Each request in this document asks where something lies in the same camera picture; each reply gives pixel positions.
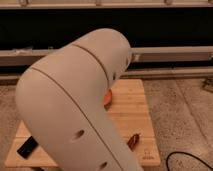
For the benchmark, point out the orange ceramic bowl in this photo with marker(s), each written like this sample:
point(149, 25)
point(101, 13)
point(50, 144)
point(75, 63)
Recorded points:
point(107, 98)

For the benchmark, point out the black remote control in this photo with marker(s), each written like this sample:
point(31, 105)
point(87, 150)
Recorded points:
point(27, 148)

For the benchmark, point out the wooden table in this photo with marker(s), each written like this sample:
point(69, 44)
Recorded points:
point(130, 114)

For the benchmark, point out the brown red snack object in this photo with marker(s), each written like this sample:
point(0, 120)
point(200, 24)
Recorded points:
point(133, 141)

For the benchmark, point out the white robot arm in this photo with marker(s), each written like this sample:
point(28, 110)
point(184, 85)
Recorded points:
point(60, 100)

